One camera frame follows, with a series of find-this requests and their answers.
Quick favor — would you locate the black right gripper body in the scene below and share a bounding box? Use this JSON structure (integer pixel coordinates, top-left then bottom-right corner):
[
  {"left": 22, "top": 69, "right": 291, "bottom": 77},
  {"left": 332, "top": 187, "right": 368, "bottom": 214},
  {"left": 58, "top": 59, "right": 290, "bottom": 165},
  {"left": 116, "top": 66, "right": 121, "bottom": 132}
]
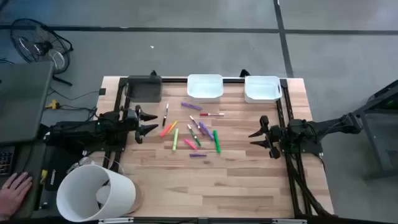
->
[{"left": 260, "top": 115, "right": 282, "bottom": 159}]

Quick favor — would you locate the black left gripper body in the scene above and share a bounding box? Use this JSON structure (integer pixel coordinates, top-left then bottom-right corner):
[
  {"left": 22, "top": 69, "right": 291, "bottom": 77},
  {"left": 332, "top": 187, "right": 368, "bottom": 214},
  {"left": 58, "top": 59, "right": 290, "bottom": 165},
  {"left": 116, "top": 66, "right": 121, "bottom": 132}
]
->
[{"left": 124, "top": 105, "right": 144, "bottom": 144}]

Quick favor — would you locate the thin black marker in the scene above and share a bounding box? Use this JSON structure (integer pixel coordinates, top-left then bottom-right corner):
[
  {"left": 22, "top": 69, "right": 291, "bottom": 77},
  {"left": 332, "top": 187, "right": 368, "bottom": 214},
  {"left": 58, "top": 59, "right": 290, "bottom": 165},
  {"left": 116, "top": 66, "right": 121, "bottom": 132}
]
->
[{"left": 162, "top": 103, "right": 170, "bottom": 128}]

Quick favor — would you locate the light green highlighter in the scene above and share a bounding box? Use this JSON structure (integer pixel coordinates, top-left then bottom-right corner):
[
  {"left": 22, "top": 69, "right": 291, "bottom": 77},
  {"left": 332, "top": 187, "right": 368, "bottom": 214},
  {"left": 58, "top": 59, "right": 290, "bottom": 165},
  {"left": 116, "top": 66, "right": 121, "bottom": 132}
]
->
[{"left": 172, "top": 128, "right": 180, "bottom": 153}]

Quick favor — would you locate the thick green marker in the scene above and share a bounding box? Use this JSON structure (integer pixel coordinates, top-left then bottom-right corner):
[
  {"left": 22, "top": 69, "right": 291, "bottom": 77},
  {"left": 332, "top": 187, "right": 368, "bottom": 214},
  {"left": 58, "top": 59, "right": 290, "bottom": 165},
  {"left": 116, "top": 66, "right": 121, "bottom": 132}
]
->
[{"left": 212, "top": 129, "right": 222, "bottom": 154}]

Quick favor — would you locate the purple highlighter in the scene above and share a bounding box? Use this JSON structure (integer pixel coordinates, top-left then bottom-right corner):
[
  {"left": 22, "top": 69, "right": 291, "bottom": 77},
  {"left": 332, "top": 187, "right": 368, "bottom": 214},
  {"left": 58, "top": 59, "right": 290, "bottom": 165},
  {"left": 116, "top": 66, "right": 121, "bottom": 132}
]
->
[
  {"left": 180, "top": 101, "right": 203, "bottom": 111},
  {"left": 198, "top": 121, "right": 215, "bottom": 141}
]

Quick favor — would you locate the pink highlighter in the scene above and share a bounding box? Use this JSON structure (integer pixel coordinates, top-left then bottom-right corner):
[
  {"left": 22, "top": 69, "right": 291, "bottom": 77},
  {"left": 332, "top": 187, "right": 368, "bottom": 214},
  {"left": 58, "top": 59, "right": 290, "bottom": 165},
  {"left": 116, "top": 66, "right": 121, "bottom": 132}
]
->
[{"left": 183, "top": 138, "right": 198, "bottom": 151}]

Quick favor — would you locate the thin green marker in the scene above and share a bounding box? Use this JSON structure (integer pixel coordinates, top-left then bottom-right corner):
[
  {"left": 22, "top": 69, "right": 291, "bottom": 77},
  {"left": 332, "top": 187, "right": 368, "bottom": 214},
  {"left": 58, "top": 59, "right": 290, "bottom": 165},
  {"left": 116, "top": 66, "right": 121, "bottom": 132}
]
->
[{"left": 187, "top": 124, "right": 202, "bottom": 147}]

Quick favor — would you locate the thin maroon marker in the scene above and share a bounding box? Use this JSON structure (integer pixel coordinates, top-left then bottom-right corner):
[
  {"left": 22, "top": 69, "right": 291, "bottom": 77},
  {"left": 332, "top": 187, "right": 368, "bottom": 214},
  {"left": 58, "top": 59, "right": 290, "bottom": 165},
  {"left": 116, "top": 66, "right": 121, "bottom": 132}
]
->
[{"left": 189, "top": 115, "right": 206, "bottom": 136}]

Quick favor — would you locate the grey translucent plastic bin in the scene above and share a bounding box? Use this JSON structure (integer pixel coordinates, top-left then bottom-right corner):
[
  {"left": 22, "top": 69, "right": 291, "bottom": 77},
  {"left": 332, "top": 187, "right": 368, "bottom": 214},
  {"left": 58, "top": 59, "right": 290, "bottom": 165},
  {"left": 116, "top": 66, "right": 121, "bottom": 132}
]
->
[{"left": 126, "top": 74, "right": 163, "bottom": 103}]

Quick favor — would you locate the white plastic bin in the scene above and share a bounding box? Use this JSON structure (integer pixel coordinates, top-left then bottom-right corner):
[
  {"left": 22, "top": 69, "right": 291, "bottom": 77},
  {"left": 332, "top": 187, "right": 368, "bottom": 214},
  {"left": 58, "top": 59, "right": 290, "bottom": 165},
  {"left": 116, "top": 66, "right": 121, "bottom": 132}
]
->
[
  {"left": 244, "top": 75, "right": 283, "bottom": 104},
  {"left": 186, "top": 73, "right": 224, "bottom": 103}
]

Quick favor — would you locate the clear plastic wrap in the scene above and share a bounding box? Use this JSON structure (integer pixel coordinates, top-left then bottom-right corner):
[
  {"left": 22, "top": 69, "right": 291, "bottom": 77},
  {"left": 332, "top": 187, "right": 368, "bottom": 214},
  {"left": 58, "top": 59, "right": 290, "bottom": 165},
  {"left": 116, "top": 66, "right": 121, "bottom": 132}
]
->
[{"left": 65, "top": 156, "right": 96, "bottom": 175}]

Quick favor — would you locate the white light bulb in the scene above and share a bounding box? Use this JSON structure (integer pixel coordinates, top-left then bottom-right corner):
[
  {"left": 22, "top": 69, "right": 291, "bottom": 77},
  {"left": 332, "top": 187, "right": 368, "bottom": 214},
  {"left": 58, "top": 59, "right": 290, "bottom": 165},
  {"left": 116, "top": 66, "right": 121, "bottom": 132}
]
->
[{"left": 95, "top": 185, "right": 112, "bottom": 205}]

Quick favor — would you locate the white lamp shade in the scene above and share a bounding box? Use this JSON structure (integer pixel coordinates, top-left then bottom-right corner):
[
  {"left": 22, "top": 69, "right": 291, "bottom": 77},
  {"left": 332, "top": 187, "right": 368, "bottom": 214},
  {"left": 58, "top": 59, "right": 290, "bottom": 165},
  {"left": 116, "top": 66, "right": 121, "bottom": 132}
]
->
[{"left": 55, "top": 164, "right": 137, "bottom": 223}]

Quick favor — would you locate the black pad with logo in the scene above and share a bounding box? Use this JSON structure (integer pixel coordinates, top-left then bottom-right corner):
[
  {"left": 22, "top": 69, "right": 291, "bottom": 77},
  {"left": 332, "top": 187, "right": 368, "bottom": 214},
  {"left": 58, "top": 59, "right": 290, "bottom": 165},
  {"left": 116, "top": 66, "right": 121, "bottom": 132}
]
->
[{"left": 45, "top": 146, "right": 82, "bottom": 191}]

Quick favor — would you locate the grey metal cart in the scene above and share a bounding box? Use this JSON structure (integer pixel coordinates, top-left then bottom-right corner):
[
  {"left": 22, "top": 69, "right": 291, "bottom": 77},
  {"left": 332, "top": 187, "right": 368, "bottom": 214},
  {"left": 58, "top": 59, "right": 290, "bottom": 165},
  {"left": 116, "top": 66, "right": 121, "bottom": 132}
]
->
[{"left": 341, "top": 79, "right": 398, "bottom": 181}]

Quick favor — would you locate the dark grey desk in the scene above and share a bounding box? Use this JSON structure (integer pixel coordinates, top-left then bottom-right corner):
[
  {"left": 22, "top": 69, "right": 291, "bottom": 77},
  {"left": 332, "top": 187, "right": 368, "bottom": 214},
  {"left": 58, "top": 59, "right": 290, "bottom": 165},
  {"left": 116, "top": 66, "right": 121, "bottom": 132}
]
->
[{"left": 0, "top": 138, "right": 49, "bottom": 218}]

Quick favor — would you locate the grey computer monitor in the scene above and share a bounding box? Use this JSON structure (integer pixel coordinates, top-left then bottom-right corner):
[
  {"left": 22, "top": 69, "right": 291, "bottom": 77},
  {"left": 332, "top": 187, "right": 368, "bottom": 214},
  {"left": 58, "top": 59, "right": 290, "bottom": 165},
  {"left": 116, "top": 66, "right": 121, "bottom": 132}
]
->
[{"left": 0, "top": 61, "right": 54, "bottom": 144}]

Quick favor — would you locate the black floor fan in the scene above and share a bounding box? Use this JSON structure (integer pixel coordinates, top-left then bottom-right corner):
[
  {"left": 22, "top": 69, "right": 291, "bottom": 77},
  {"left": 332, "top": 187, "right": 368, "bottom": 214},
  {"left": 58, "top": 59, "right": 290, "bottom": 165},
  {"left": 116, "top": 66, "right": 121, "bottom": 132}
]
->
[{"left": 10, "top": 17, "right": 74, "bottom": 87}]

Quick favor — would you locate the black keyboard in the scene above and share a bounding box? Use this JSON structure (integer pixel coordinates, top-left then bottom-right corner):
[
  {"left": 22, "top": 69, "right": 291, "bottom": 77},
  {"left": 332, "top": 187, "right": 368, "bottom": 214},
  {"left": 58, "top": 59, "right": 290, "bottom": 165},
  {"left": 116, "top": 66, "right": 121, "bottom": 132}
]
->
[{"left": 0, "top": 146, "right": 16, "bottom": 177}]

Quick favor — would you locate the person's right hand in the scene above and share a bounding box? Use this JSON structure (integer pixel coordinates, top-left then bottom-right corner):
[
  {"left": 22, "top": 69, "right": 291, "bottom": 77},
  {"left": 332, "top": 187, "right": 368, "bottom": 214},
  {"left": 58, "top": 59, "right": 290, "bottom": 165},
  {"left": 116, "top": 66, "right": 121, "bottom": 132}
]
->
[{"left": 0, "top": 172, "right": 34, "bottom": 220}]

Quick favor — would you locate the black aluminium table frame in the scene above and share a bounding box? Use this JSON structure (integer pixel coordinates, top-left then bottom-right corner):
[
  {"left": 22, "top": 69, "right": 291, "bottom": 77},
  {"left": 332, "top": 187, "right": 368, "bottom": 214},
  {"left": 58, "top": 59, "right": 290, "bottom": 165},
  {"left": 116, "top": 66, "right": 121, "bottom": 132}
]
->
[{"left": 102, "top": 76, "right": 335, "bottom": 223}]

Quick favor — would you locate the black floor cable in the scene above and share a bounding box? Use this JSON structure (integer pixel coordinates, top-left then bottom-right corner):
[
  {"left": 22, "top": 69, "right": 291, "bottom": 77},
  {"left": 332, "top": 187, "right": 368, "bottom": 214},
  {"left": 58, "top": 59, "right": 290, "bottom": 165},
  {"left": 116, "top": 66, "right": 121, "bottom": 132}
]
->
[{"left": 46, "top": 88, "right": 101, "bottom": 121}]

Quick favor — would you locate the black cable bundle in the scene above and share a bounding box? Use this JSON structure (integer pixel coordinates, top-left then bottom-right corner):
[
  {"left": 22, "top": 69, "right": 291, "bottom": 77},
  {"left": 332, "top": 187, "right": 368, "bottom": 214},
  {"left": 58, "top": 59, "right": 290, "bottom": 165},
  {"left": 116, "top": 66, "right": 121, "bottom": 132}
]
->
[{"left": 284, "top": 154, "right": 335, "bottom": 218}]

